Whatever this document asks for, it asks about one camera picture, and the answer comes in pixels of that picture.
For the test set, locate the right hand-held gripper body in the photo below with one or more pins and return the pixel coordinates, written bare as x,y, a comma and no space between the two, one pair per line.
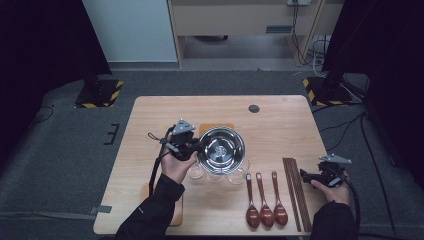
333,175

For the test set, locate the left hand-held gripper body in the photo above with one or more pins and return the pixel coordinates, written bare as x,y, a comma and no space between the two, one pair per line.
181,145

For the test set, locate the row of wooden chopsticks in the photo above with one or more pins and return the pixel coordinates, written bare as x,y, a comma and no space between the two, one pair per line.
296,193

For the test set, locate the clear drinking glass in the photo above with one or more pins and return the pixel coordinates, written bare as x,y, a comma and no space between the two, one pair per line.
215,177
196,171
238,178

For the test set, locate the stainless steel bowl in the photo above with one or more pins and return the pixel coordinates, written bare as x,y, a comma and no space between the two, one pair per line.
221,150

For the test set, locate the brown wooden spoon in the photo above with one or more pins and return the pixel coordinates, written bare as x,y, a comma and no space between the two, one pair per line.
266,216
252,216
280,215

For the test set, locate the person's right hand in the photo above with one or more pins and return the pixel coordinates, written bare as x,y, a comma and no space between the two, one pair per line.
336,195

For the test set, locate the person's left hand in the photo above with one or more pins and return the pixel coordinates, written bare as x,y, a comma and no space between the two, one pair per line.
178,168

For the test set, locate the striped black stand base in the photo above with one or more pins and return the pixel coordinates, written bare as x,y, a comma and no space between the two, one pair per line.
328,95
100,95

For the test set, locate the grey floor tape piece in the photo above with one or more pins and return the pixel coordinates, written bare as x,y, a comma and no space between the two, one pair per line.
101,209

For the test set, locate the white cabinet panel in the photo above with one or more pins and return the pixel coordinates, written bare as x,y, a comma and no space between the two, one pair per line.
130,30

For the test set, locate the beige wooden desk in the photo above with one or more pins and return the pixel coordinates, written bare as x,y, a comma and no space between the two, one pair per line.
226,18

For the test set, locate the black curtain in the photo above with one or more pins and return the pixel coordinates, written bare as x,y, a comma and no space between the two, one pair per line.
40,50
390,50

